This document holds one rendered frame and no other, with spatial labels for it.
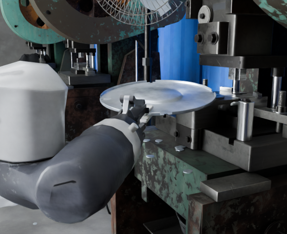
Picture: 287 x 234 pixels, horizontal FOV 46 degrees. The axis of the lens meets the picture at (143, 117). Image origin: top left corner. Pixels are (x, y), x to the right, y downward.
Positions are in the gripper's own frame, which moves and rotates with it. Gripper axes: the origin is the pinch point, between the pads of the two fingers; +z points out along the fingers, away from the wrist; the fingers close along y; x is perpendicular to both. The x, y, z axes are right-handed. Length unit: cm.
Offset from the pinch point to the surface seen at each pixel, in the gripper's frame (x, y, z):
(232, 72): -19.1, 6.0, 28.8
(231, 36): -17.9, 15.8, 21.0
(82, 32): 67, 16, 130
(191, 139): -9.2, -10.4, 15.7
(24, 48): 372, -18, 561
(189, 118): -8.4, -5.0, 17.2
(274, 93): -30.3, 0.8, 27.0
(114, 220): 17, -45, 29
